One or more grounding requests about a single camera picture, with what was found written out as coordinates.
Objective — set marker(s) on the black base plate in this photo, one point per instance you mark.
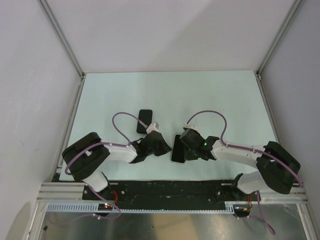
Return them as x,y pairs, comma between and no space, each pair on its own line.
174,193

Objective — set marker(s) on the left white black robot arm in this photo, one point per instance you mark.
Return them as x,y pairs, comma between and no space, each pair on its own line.
84,158

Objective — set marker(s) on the right aluminium frame post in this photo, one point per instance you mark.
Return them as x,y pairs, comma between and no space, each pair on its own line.
280,34

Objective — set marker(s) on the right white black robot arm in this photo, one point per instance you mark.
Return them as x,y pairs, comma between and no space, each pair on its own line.
276,168

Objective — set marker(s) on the black smartphone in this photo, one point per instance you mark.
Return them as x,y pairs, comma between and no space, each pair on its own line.
178,149
145,115

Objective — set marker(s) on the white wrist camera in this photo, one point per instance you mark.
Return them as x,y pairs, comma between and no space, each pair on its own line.
192,127
153,127

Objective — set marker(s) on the left aluminium frame post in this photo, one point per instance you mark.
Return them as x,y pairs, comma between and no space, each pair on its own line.
49,14

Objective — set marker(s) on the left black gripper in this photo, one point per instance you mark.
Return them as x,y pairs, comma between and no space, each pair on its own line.
165,148

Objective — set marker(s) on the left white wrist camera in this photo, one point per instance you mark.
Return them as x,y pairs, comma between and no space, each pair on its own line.
153,127

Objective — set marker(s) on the slotted cable duct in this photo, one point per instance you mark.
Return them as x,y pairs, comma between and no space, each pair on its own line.
97,207

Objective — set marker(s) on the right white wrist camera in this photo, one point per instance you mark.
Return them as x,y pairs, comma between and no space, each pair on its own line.
192,127

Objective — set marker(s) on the aluminium frame post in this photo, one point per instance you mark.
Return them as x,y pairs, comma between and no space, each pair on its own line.
280,34
49,14

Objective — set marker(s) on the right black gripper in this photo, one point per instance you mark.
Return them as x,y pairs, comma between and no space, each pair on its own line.
189,157

